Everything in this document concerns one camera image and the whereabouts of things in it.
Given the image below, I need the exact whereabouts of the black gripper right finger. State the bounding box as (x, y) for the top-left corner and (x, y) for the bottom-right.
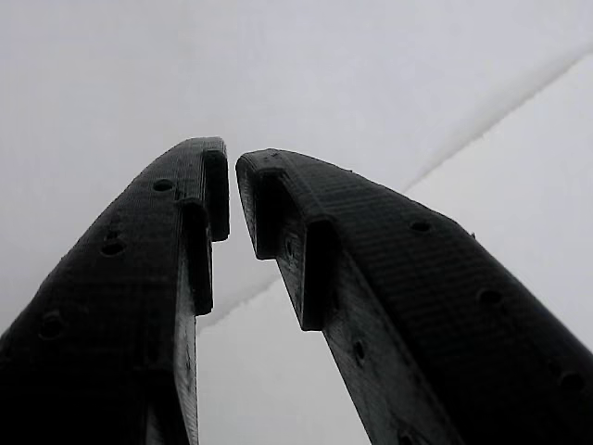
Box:
(234, 147), (593, 445)

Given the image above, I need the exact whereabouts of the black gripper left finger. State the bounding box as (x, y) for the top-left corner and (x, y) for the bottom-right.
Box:
(0, 136), (231, 445)

